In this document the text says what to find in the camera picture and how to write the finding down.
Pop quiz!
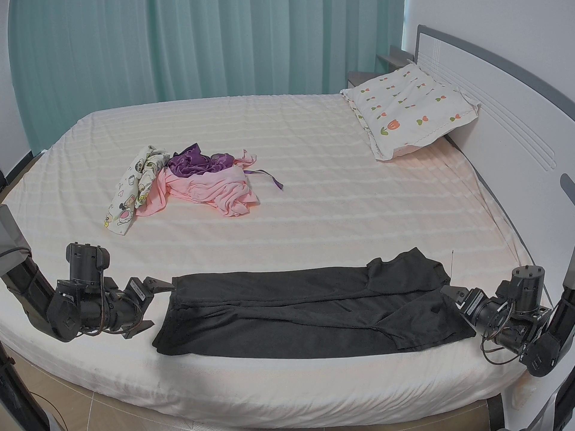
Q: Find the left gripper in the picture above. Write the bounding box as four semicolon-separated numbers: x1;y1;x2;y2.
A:
104;277;177;341

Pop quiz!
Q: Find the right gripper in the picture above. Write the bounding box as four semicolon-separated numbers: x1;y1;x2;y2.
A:
440;285;500;333

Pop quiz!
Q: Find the black T-shirt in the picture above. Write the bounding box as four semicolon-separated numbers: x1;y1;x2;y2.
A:
152;247;478;359

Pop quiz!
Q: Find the white printed garment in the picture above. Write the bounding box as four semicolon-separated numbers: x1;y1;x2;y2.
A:
104;144;171;234

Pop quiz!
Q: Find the pink garment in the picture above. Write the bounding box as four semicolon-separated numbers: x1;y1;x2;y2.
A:
135;148;261;218

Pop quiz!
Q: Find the purple garment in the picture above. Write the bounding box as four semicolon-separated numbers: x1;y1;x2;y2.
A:
167;142;285;192

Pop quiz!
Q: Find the white printed pillow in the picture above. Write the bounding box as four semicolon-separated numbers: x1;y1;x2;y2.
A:
339;61;481;161

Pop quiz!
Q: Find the grey bedside table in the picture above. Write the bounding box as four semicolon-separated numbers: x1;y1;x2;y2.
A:
347;45;415;88

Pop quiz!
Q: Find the blue-green curtain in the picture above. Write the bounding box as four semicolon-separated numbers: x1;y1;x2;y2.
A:
9;0;407;151

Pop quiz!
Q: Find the black cable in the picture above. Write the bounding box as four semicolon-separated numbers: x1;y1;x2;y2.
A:
29;391;63;431
480;334;525;367

